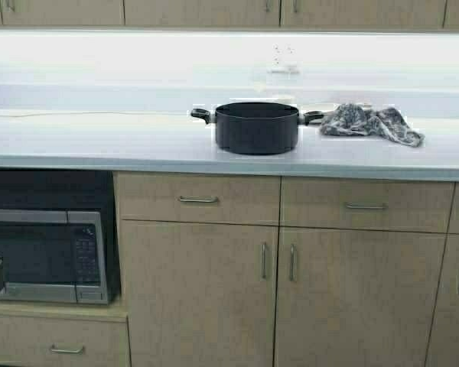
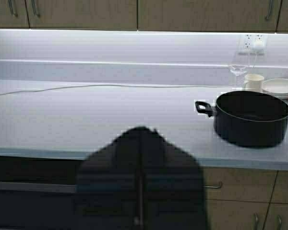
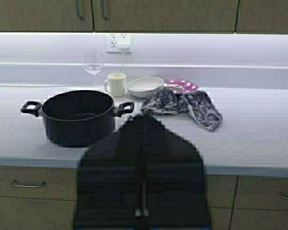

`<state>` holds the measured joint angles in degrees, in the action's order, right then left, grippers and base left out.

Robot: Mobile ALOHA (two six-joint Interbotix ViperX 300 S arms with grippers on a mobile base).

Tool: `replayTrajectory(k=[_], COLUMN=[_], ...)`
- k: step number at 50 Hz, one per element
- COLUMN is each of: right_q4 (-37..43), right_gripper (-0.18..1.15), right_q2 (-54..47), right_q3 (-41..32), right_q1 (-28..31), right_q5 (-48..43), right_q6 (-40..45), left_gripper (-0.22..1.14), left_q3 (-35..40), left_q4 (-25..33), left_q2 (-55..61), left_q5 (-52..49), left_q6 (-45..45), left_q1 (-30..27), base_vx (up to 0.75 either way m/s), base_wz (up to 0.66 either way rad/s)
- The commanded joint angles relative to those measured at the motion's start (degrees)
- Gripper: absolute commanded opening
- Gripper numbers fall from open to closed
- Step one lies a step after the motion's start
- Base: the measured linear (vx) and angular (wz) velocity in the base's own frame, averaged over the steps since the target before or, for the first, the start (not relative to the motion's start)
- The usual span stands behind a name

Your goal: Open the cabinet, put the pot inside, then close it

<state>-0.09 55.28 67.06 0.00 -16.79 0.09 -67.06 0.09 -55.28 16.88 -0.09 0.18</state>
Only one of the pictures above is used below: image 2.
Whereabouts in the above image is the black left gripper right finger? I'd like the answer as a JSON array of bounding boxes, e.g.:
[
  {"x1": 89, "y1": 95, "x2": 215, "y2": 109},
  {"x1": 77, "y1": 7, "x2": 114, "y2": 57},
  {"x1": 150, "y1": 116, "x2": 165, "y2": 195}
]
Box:
[{"x1": 141, "y1": 128, "x2": 208, "y2": 230}]

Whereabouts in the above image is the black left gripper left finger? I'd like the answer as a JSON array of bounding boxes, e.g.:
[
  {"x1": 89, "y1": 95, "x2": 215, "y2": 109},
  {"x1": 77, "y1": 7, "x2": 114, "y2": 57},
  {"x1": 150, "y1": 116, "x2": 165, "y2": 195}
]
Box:
[{"x1": 74, "y1": 127, "x2": 143, "y2": 230}]

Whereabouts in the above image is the black cooking pot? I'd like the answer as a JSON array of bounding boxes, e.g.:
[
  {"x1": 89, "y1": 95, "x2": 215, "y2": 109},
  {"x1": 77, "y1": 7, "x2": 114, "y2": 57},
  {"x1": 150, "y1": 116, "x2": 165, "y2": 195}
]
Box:
[{"x1": 195, "y1": 91, "x2": 288, "y2": 148}]

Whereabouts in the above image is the door metal handle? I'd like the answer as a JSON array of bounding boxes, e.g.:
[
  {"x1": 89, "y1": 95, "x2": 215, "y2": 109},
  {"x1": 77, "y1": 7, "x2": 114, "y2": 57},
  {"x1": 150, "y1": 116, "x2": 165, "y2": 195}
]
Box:
[
  {"x1": 31, "y1": 0, "x2": 40, "y2": 18},
  {"x1": 264, "y1": 0, "x2": 274, "y2": 21}
]

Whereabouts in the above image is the left wooden drawer front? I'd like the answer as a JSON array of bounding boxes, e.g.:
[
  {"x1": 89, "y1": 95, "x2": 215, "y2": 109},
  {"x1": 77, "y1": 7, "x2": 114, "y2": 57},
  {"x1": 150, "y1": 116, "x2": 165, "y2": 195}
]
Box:
[{"x1": 203, "y1": 167, "x2": 277, "y2": 203}]

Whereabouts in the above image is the wooden drawer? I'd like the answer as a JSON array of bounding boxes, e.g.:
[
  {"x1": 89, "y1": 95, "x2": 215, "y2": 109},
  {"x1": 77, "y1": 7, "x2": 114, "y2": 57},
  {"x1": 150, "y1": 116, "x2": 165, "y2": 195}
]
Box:
[
  {"x1": 203, "y1": 167, "x2": 277, "y2": 203},
  {"x1": 271, "y1": 171, "x2": 288, "y2": 204}
]

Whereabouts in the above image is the black dishwasher front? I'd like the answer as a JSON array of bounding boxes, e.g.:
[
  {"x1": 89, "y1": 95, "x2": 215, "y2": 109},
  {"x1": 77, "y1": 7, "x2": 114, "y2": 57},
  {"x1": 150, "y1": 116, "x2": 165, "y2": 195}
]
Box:
[{"x1": 0, "y1": 156, "x2": 82, "y2": 230}]

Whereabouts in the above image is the right wooden drawer front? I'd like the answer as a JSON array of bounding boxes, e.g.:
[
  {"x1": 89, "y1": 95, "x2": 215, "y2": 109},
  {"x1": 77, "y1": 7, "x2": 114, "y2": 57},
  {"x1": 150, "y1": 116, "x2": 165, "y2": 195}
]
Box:
[{"x1": 271, "y1": 171, "x2": 288, "y2": 204}]

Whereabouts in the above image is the cream ceramic mug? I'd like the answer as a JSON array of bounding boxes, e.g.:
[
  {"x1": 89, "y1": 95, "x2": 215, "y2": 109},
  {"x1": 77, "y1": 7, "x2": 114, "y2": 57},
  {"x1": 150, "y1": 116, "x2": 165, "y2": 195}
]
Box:
[{"x1": 243, "y1": 74, "x2": 264, "y2": 92}]

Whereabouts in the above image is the clear wine glass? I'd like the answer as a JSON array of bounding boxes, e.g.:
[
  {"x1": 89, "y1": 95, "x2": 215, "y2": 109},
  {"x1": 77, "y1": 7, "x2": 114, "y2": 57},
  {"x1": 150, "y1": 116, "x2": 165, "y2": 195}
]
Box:
[{"x1": 228, "y1": 51, "x2": 248, "y2": 90}]

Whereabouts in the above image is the white ceramic bowl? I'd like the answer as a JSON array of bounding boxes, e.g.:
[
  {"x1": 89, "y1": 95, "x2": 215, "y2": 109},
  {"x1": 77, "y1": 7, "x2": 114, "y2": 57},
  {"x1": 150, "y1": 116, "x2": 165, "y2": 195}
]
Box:
[{"x1": 262, "y1": 78, "x2": 288, "y2": 96}]

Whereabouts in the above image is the white power adapter plug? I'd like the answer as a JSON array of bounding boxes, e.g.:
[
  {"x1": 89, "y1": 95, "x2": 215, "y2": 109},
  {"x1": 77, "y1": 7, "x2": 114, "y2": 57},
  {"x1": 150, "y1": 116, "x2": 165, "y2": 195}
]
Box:
[{"x1": 252, "y1": 40, "x2": 265, "y2": 52}]

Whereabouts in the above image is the left drawer metal handle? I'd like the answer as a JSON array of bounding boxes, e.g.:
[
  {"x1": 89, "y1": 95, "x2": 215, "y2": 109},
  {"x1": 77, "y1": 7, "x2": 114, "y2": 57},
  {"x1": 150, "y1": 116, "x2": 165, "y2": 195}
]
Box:
[{"x1": 204, "y1": 182, "x2": 223, "y2": 189}]

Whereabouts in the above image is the lower left door handle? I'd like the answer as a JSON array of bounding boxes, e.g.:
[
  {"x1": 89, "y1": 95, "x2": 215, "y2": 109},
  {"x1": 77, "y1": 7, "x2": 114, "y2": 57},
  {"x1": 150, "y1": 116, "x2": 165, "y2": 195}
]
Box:
[{"x1": 253, "y1": 213, "x2": 259, "y2": 230}]

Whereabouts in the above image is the white cable on counter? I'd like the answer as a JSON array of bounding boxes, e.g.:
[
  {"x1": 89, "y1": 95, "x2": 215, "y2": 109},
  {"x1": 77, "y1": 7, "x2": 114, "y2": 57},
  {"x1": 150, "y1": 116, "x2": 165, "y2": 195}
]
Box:
[{"x1": 0, "y1": 83, "x2": 233, "y2": 98}]

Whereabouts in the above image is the lower right door handle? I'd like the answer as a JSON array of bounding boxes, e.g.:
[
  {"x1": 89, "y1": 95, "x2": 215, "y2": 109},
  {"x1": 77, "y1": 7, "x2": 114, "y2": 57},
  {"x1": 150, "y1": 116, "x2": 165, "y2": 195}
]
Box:
[{"x1": 277, "y1": 215, "x2": 282, "y2": 230}]

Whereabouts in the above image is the white wall outlet plate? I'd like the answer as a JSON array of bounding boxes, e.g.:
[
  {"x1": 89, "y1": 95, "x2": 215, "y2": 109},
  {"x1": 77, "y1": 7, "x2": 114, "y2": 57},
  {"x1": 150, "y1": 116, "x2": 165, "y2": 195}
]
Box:
[{"x1": 241, "y1": 34, "x2": 267, "y2": 53}]

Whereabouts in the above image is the far left cabinet handle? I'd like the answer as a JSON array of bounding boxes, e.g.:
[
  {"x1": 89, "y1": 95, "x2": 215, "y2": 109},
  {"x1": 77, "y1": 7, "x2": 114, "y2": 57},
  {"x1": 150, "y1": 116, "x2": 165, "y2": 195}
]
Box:
[{"x1": 8, "y1": 0, "x2": 18, "y2": 17}]

